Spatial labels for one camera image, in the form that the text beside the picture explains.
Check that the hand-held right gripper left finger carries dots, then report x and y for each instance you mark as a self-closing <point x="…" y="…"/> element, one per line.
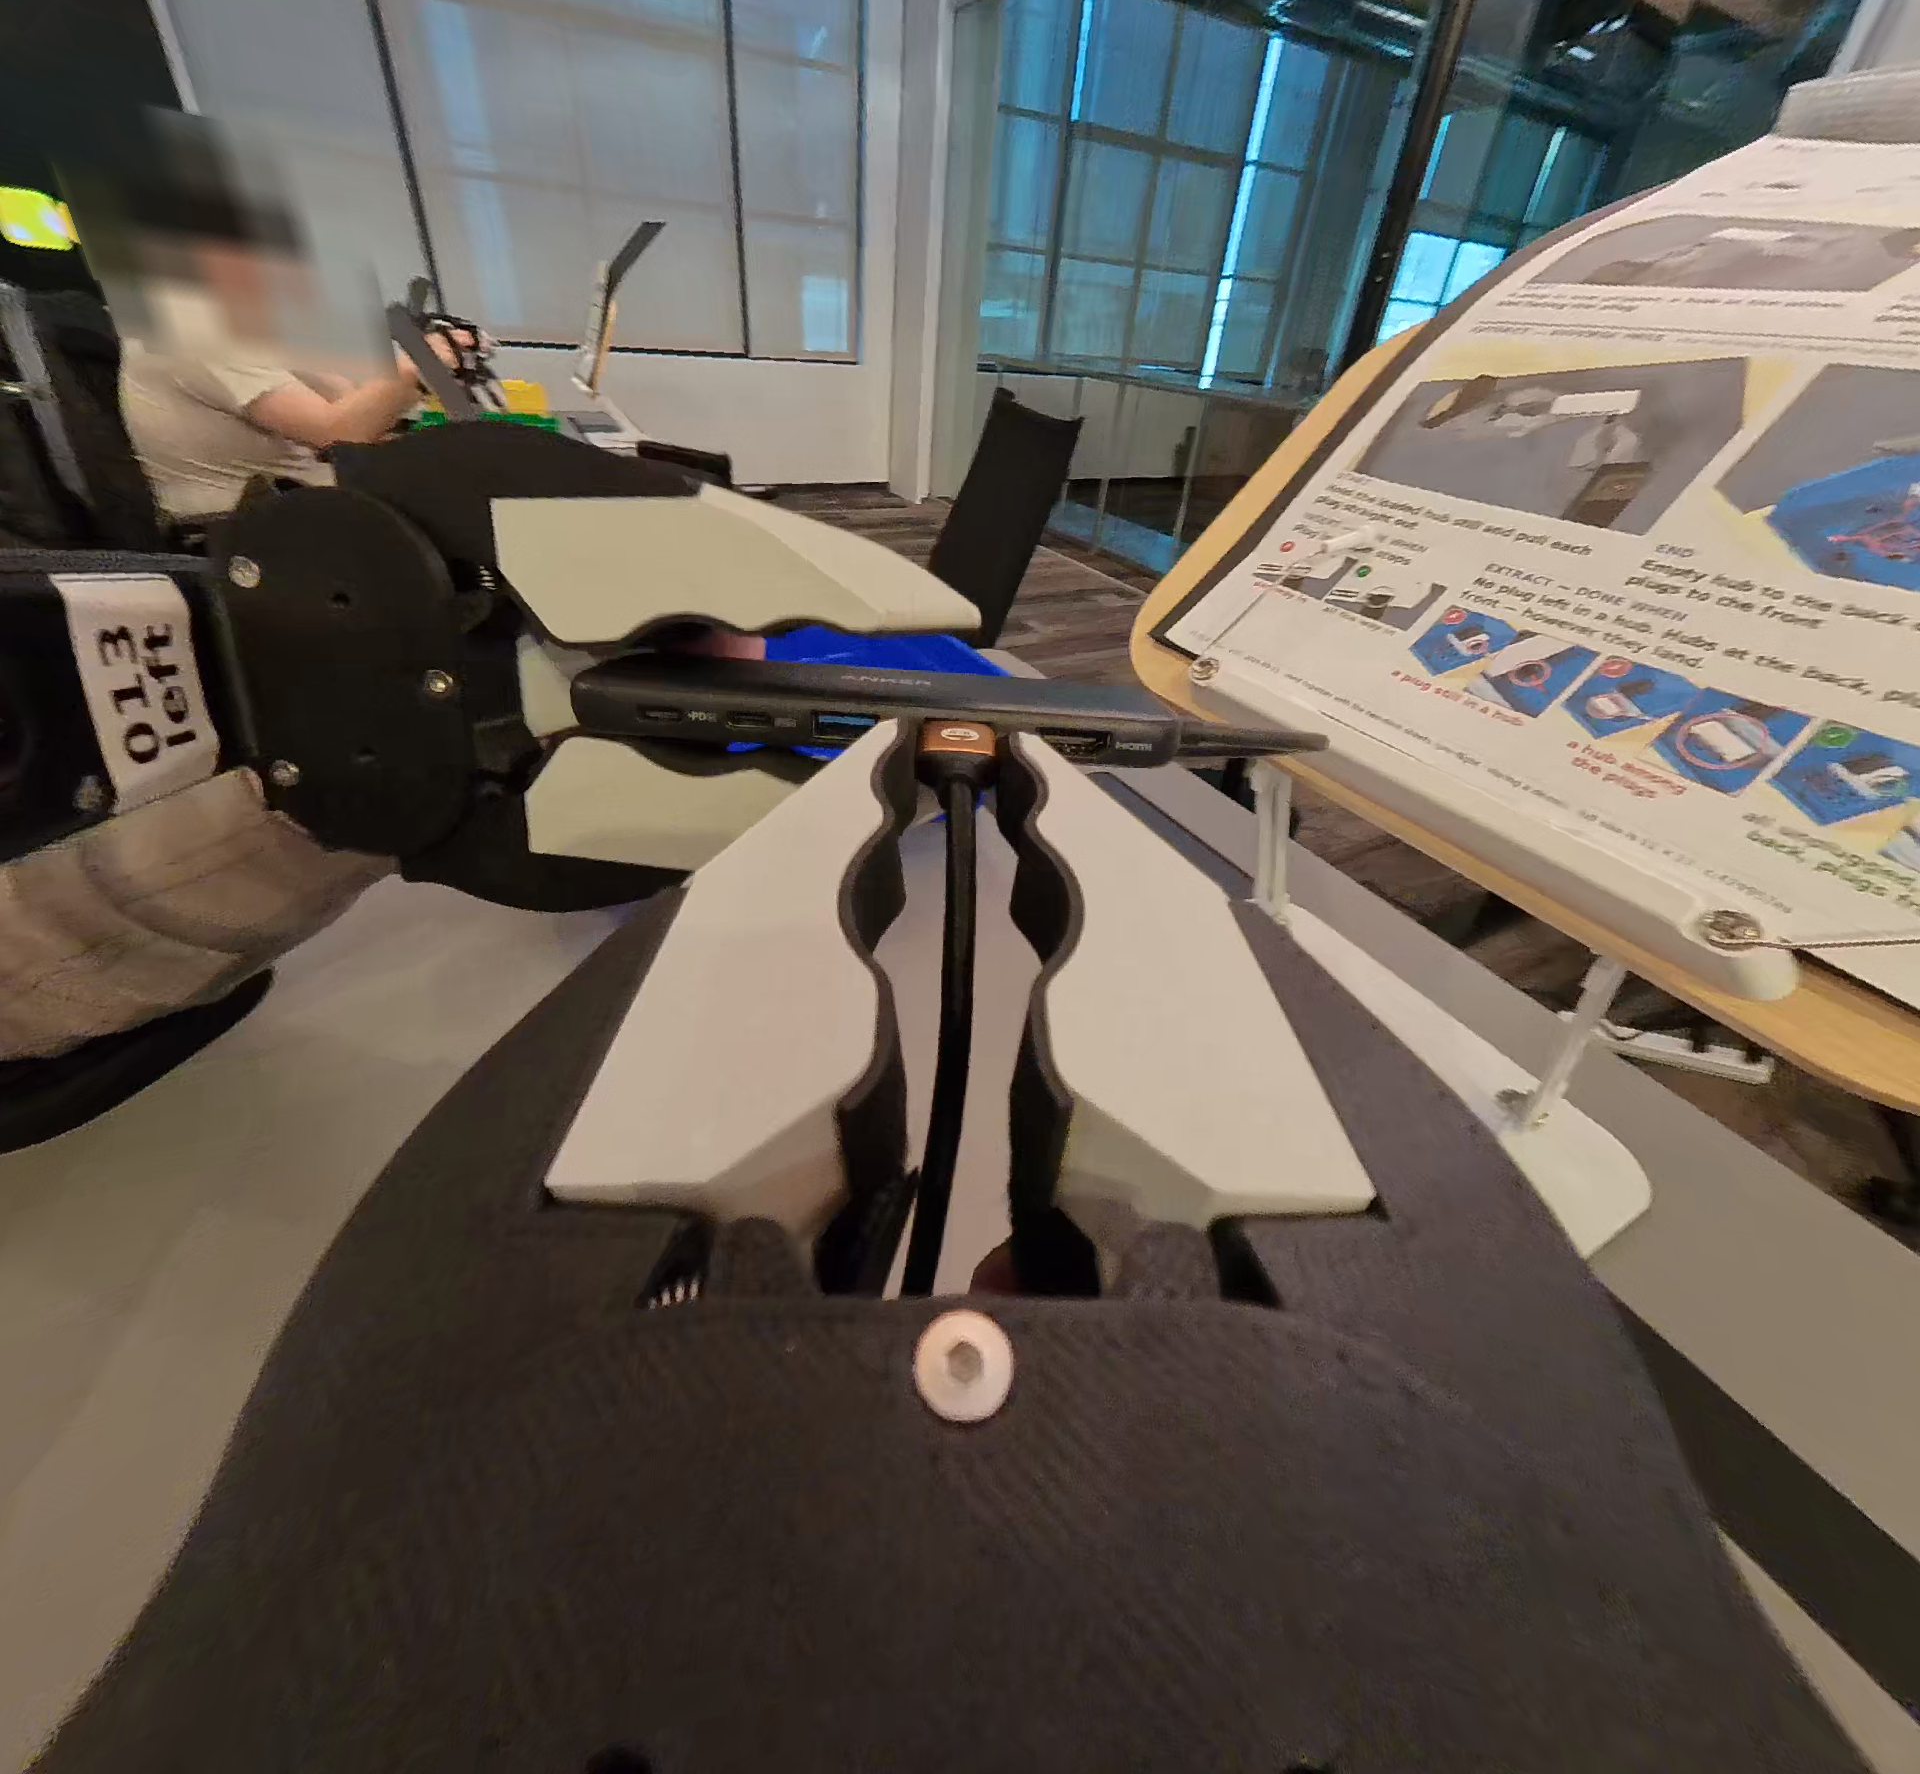
<point x="721" y="1055"/>

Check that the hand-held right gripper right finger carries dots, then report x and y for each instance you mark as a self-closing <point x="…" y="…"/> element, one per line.
<point x="1184" y="1055"/>

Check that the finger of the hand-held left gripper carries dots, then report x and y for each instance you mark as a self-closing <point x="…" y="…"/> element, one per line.
<point x="645" y="807"/>
<point x="706" y="559"/>

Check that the slim dark grey hub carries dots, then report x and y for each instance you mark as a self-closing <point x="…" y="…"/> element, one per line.
<point x="721" y="694"/>

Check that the person's left forearm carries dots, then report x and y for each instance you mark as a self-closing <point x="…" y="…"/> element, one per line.
<point x="136" y="918"/>

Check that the black office chair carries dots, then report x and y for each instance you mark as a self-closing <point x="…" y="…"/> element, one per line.
<point x="1005" y="513"/>

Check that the white stand base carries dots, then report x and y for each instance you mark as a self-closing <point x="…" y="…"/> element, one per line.
<point x="1561" y="1173"/>

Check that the white power strip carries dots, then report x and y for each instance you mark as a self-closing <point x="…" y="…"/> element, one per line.
<point x="1695" y="1050"/>

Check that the printed instruction sheet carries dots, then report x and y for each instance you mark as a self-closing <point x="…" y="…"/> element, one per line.
<point x="1576" y="575"/>

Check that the wooden display board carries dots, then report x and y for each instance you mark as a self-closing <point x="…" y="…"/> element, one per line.
<point x="1830" y="1024"/>

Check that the black monitor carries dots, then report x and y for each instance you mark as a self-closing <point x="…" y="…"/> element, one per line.
<point x="77" y="33"/>

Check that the black pole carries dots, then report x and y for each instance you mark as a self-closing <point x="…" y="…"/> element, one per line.
<point x="1425" y="108"/>

